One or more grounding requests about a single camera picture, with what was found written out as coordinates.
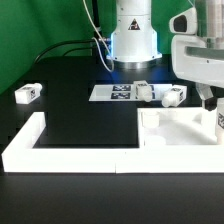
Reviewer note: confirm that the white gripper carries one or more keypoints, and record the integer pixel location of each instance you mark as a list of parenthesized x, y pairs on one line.
[(192, 60)]

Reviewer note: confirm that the white square tabletop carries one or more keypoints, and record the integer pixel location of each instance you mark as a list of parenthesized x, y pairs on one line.
[(176, 126)]

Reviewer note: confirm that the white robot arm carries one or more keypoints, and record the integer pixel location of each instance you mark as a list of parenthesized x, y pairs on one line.
[(134, 40)]

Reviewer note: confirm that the white marker sheet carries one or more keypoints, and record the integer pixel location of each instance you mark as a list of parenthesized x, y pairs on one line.
[(125, 92)]

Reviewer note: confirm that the green backdrop curtain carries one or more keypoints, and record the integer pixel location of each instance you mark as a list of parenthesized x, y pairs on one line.
[(29, 26)]

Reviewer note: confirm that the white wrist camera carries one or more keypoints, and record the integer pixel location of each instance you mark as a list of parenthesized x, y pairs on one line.
[(184, 23)]

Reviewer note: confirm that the white U-shaped fence wall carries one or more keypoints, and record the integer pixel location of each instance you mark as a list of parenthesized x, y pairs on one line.
[(21, 156)]

